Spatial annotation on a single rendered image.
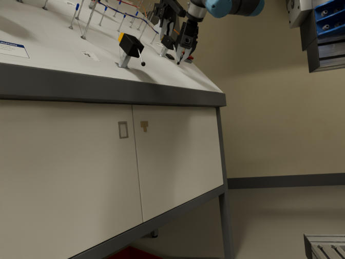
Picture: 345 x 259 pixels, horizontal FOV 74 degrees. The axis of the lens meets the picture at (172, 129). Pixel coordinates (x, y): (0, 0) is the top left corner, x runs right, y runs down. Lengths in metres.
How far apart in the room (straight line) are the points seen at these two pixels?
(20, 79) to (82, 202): 0.34
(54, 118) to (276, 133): 2.37
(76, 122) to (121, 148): 0.16
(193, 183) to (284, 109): 1.89
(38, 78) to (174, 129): 0.52
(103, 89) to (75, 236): 0.39
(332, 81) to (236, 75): 0.95
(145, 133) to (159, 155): 0.11
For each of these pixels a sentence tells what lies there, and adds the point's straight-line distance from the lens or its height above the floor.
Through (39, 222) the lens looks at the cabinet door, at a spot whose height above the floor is 0.51.
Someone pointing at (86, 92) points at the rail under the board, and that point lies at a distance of 0.65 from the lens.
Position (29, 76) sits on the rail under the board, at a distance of 0.61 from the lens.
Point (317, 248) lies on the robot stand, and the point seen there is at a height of 0.23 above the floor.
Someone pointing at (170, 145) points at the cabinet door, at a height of 0.64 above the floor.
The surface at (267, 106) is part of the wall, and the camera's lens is 2.71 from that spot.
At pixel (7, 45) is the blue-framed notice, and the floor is 0.93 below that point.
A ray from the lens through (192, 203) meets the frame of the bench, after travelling 1.02.
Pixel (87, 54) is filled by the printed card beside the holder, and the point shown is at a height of 0.95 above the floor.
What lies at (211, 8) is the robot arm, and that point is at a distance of 0.85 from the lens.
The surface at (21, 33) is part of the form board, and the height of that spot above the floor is 0.98.
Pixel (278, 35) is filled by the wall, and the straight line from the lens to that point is 2.89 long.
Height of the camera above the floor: 0.69
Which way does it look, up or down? 1 degrees up
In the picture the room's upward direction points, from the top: 6 degrees counter-clockwise
